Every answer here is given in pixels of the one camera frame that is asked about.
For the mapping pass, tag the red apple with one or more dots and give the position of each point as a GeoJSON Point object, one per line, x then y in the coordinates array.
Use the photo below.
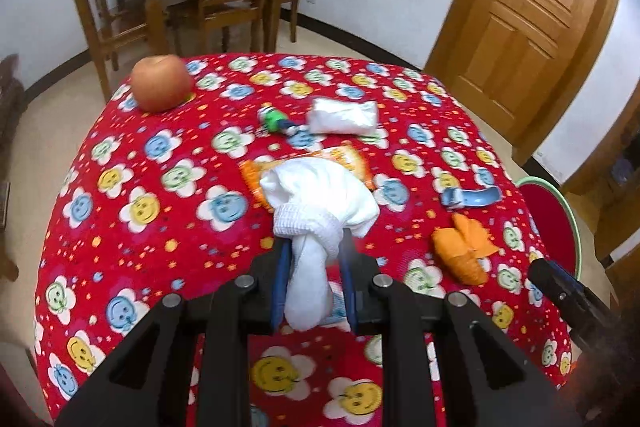
{"type": "Point", "coordinates": [161, 82]}

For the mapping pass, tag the white sock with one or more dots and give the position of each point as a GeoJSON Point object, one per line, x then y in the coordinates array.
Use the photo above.
{"type": "Point", "coordinates": [315, 197]}

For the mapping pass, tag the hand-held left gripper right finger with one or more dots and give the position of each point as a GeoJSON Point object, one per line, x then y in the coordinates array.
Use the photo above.
{"type": "Point", "coordinates": [351, 307]}

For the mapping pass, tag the red bin with green rim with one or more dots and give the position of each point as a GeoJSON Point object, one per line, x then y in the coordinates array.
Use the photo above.
{"type": "Point", "coordinates": [545, 217]}

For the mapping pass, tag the orange snack wrapper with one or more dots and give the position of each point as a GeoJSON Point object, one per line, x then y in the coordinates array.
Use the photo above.
{"type": "Point", "coordinates": [345, 157]}

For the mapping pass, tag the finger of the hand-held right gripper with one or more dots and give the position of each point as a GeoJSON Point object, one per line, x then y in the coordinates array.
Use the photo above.
{"type": "Point", "coordinates": [555, 287]}

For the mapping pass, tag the red smiley flower tablecloth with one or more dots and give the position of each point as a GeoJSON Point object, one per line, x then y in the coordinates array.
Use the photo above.
{"type": "Point", "coordinates": [175, 232]}

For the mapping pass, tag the wooden panel door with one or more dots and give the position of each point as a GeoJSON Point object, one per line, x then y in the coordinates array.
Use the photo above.
{"type": "Point", "coordinates": [530, 7]}

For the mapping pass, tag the white plastic packet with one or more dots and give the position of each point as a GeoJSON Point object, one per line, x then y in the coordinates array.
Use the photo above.
{"type": "Point", "coordinates": [342, 117]}

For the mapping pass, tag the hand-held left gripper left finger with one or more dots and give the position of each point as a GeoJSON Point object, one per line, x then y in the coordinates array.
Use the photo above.
{"type": "Point", "coordinates": [280, 297]}

